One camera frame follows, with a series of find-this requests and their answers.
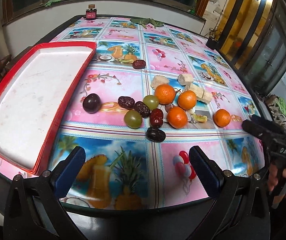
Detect orange tangerine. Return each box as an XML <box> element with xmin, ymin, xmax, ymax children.
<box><xmin>154</xmin><ymin>84</ymin><xmax>176</xmax><ymax>105</ymax></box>
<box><xmin>166</xmin><ymin>106</ymin><xmax>188</xmax><ymax>129</ymax></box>
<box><xmin>214</xmin><ymin>109</ymin><xmax>231</xmax><ymax>127</ymax></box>
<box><xmin>177</xmin><ymin>90</ymin><xmax>197</xmax><ymax>110</ymax></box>

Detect beige cake bar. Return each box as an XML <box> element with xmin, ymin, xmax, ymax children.
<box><xmin>183</xmin><ymin>82</ymin><xmax>213</xmax><ymax>104</ymax></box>

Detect beige cake piece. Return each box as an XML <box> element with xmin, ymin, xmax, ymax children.
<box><xmin>177</xmin><ymin>74</ymin><xmax>193</xmax><ymax>86</ymax></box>
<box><xmin>150</xmin><ymin>75</ymin><xmax>169</xmax><ymax>90</ymax></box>

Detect red and white tray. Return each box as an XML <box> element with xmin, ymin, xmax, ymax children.
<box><xmin>0</xmin><ymin>41</ymin><xmax>96</xmax><ymax>175</ymax></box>

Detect green leaves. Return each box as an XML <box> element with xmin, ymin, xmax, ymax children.
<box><xmin>130</xmin><ymin>18</ymin><xmax>164</xmax><ymax>29</ymax></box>

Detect green cloth on sill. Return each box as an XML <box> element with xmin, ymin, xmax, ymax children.
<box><xmin>44</xmin><ymin>0</ymin><xmax>62</xmax><ymax>7</ymax></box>

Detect dark red date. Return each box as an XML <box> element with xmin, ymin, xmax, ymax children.
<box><xmin>118</xmin><ymin>96</ymin><xmax>135</xmax><ymax>110</ymax></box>
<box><xmin>149</xmin><ymin>108</ymin><xmax>163</xmax><ymax>128</ymax></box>
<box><xmin>134</xmin><ymin>101</ymin><xmax>151</xmax><ymax>118</ymax></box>
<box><xmin>132</xmin><ymin>60</ymin><xmax>146</xmax><ymax>69</ymax></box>

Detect green grape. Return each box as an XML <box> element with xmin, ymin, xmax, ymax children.
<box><xmin>124</xmin><ymin>110</ymin><xmax>142</xmax><ymax>129</ymax></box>
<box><xmin>143</xmin><ymin>95</ymin><xmax>159</xmax><ymax>111</ymax></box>

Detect dark purple plum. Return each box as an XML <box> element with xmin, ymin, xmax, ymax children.
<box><xmin>82</xmin><ymin>93</ymin><xmax>102</xmax><ymax>114</ymax></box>

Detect black cup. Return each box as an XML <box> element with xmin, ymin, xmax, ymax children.
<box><xmin>205</xmin><ymin>37</ymin><xmax>218</xmax><ymax>50</ymax></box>

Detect small red jar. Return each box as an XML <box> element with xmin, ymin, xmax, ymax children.
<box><xmin>86</xmin><ymin>4</ymin><xmax>97</xmax><ymax>21</ymax></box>

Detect colourful fruit-print tablecloth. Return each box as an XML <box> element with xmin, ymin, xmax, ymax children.
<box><xmin>43</xmin><ymin>17</ymin><xmax>265</xmax><ymax>210</ymax></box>

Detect floral patterned cloth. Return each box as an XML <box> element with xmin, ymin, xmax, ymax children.
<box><xmin>265</xmin><ymin>94</ymin><xmax>286</xmax><ymax>129</ymax></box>

